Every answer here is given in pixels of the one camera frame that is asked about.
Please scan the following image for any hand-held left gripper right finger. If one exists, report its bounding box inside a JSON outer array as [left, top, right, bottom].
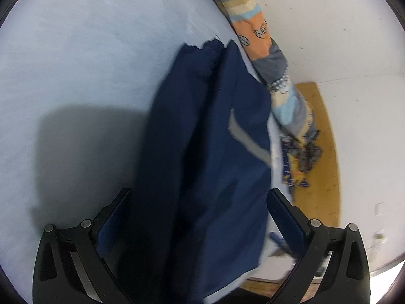
[[266, 188, 371, 304]]

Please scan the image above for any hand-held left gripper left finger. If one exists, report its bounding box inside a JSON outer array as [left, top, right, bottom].
[[32, 187, 132, 304]]

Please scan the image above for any navy blue sweater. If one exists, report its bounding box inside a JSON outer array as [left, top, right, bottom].
[[118, 39, 273, 304]]

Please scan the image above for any yellow and blue patterned cloth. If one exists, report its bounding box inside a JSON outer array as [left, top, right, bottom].
[[280, 131, 324, 188]]

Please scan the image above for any light blue cloud print blanket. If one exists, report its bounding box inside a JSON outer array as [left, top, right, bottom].
[[0, 0, 296, 304]]

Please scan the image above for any patchwork leaf print quilt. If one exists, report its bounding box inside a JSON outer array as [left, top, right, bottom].
[[202, 0, 318, 140]]

